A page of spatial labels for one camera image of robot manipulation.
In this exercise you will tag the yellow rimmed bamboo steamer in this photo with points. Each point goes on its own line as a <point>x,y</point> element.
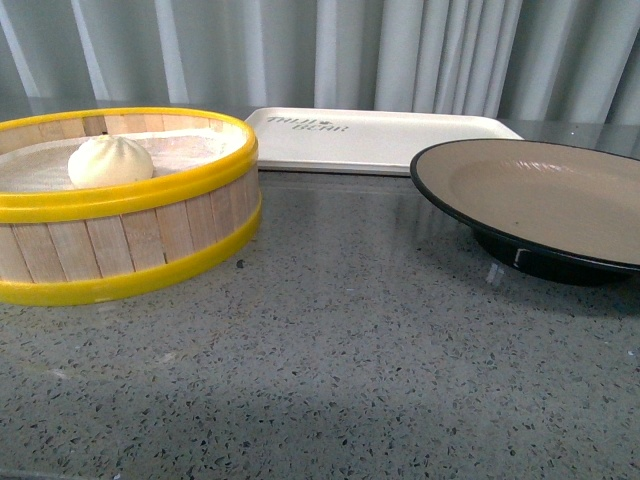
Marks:
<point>71,247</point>

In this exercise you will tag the grey pleated curtain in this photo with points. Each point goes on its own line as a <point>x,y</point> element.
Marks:
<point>525,60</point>

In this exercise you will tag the white steamed bun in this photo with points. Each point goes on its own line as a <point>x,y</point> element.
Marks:
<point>109,160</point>

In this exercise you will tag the beige plate with black rim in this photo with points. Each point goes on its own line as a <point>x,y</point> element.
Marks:
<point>561,213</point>

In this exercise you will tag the cream bear print tray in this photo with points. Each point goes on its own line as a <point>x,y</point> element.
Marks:
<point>356,141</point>

